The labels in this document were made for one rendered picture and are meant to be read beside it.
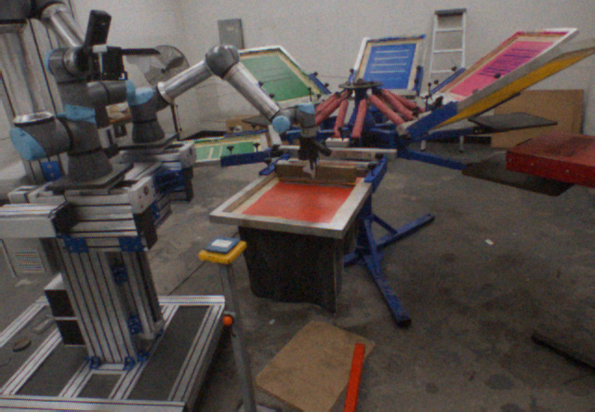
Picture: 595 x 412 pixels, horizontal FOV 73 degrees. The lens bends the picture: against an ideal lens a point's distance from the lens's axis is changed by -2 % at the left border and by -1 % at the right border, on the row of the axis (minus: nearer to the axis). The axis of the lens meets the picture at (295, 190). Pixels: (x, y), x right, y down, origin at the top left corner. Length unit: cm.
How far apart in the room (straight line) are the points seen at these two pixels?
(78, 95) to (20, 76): 27
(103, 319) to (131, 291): 19
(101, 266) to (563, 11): 555
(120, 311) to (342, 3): 515
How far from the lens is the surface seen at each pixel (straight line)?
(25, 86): 150
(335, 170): 198
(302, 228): 156
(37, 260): 210
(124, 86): 135
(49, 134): 151
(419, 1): 605
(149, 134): 200
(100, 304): 214
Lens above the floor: 168
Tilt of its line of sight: 22 degrees down
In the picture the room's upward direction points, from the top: 5 degrees counter-clockwise
